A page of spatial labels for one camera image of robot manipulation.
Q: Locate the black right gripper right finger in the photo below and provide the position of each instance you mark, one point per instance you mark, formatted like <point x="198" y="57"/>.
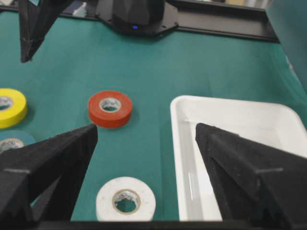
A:
<point x="252" y="181"/>

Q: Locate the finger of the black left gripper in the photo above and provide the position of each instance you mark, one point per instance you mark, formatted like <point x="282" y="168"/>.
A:
<point x="27" y="20"/>
<point x="42" y="18"/>

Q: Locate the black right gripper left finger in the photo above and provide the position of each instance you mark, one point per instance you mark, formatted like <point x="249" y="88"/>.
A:
<point x="42" y="181"/>

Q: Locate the teal tape roll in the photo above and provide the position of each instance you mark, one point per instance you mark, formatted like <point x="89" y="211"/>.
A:
<point x="14" y="139"/>

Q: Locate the orange tape roll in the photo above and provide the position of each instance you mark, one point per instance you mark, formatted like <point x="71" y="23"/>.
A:
<point x="110" y="109"/>

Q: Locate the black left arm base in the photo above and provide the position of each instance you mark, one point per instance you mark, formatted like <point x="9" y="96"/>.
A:
<point x="138" y="17"/>

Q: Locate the white plastic tray case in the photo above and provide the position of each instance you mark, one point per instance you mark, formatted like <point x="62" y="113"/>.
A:
<point x="271" y="124"/>

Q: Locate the white tape roll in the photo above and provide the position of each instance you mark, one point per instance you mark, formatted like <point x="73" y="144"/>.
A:
<point x="125" y="199"/>

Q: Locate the yellow tape roll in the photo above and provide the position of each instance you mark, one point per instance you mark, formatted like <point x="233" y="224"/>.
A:
<point x="16" y="107"/>

